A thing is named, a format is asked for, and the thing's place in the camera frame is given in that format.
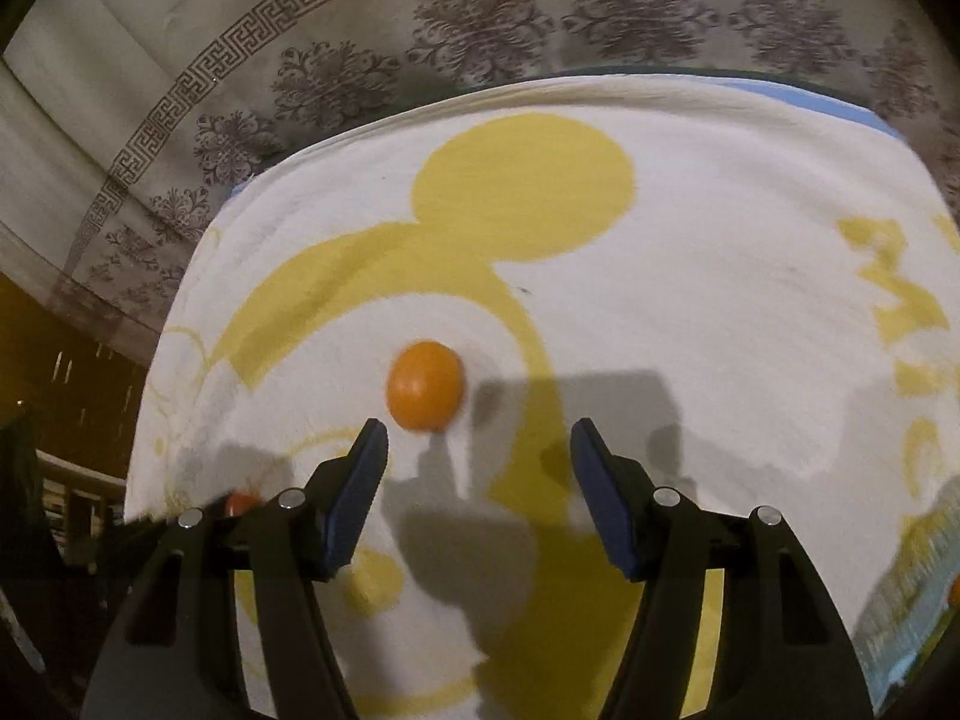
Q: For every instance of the light blue plastic basket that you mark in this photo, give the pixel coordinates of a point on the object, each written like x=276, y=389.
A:
x=900, y=600

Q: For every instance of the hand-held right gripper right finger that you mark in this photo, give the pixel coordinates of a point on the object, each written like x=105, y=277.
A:
x=607, y=502

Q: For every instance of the beige patterned curtain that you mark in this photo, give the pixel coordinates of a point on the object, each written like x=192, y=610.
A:
x=225, y=15

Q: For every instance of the smooth orange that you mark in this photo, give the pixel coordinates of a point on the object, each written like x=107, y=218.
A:
x=425, y=385

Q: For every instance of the small red tomato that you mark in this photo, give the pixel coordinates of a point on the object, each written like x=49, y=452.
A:
x=241, y=504

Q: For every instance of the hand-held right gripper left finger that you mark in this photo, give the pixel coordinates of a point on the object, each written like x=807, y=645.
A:
x=352, y=510

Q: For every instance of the wooden rail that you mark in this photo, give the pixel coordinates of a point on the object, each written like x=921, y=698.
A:
x=82, y=480

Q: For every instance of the white yellow printed towel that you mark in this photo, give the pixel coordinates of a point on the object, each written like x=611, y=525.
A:
x=675, y=277

